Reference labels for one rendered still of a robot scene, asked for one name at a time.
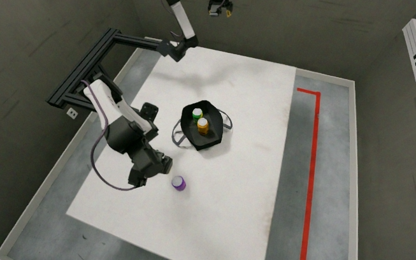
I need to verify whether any yellow drink can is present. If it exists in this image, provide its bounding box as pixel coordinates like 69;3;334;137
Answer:
197;118;208;135

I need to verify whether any purple drink can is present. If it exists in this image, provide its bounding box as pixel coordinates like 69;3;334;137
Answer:
171;175;186;191

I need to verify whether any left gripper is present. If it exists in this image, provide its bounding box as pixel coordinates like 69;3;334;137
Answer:
208;0;233;17

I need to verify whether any green and yellow soda can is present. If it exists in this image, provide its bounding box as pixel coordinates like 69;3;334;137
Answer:
192;108;203;125

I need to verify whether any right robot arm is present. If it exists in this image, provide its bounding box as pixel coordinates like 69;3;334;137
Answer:
77;72;164;187

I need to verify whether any black tote bag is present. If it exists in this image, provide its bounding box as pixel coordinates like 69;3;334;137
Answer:
171;100;233;151

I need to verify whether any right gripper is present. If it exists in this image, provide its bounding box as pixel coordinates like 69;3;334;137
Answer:
151;146;173;175

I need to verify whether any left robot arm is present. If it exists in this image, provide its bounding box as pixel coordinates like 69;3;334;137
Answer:
166;0;222;60

